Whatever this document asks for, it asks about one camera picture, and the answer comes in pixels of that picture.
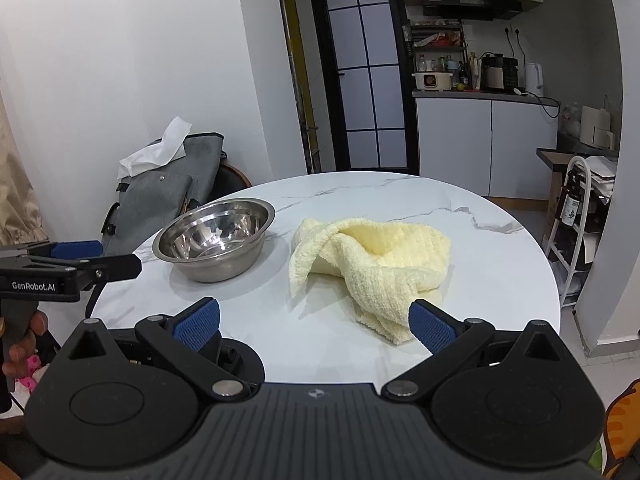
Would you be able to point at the wooden side counter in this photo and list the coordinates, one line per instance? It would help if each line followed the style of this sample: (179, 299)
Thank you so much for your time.
(552, 157)

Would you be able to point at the black framed glass door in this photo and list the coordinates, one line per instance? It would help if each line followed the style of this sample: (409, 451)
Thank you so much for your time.
(365, 60)

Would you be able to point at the white lower kitchen cabinet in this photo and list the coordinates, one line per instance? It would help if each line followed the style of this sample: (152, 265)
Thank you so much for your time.
(480, 145)

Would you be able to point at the white tissue paper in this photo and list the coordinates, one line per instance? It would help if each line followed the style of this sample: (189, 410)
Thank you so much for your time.
(155, 152)

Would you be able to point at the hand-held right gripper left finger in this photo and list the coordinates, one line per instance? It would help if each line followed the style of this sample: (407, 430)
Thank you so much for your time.
(197, 323)

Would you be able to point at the black rice cooker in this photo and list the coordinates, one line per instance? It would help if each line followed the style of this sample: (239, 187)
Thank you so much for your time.
(500, 74)

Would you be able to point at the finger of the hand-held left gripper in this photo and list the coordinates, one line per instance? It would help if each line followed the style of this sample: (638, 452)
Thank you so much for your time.
(77, 248)
(115, 266)

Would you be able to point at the dark glass bottle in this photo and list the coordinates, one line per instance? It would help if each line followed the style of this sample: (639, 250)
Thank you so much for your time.
(571, 205)

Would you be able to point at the pale yellow towel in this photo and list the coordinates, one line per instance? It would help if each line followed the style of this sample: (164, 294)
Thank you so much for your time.
(380, 260)

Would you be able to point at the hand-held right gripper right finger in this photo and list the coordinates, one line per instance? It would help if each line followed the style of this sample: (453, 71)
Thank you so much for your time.
(432, 326)

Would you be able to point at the white electric pot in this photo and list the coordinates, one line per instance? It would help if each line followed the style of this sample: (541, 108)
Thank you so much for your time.
(431, 81)

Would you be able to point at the orange printed cushion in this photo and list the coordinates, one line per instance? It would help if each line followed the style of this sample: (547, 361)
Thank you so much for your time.
(622, 425)

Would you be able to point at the white kettle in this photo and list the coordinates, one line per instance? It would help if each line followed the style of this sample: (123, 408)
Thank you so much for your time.
(534, 77)

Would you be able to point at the grey fabric bag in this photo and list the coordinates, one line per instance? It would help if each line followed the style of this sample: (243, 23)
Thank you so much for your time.
(160, 195)

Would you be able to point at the person's left hand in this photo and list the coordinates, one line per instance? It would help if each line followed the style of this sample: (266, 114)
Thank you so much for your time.
(20, 350)

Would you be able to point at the yellow door trim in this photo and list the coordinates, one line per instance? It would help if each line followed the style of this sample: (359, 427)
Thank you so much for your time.
(295, 60)

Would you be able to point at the beige curtain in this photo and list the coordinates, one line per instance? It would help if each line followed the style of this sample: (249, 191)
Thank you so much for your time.
(17, 195)

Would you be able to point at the black kitchen shelf rack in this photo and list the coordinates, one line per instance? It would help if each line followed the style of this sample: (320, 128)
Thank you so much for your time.
(437, 40)

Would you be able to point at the stainless steel bowl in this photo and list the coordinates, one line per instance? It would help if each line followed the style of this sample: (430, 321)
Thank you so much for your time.
(215, 240)

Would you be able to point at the pink toy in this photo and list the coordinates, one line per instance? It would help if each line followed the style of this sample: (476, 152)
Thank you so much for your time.
(30, 377)

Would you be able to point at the dark chair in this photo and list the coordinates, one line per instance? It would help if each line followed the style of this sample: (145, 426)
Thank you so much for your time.
(235, 180)

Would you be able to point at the black range hood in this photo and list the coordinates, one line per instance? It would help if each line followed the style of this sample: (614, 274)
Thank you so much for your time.
(470, 9)

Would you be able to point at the white utility cart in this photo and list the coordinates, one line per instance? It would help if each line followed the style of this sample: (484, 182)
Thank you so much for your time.
(580, 260)

